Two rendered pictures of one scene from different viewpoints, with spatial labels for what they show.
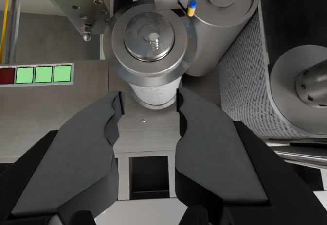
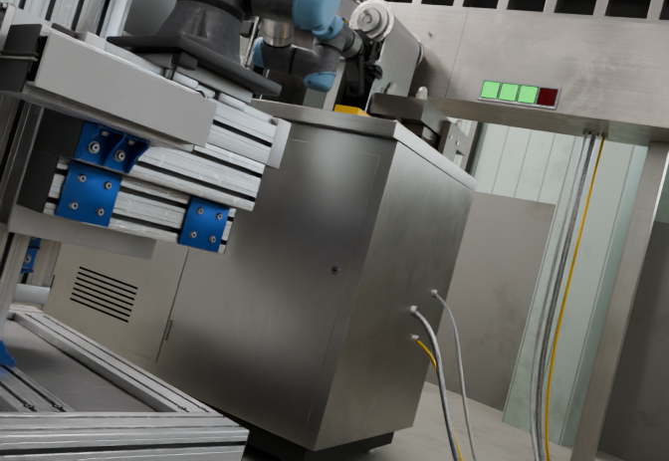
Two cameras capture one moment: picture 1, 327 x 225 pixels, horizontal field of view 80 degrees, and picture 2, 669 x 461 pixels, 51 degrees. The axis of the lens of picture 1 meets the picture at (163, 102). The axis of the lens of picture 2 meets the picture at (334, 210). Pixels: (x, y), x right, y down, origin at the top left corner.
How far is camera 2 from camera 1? 2.01 m
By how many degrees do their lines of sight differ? 32
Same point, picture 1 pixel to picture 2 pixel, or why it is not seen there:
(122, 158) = (458, 5)
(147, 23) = (366, 24)
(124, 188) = not seen: outside the picture
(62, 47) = not seen: outside the picture
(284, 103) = not seen: outside the picture
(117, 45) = (384, 18)
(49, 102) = (510, 64)
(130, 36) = (375, 19)
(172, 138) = (411, 17)
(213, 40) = not seen: hidden behind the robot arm
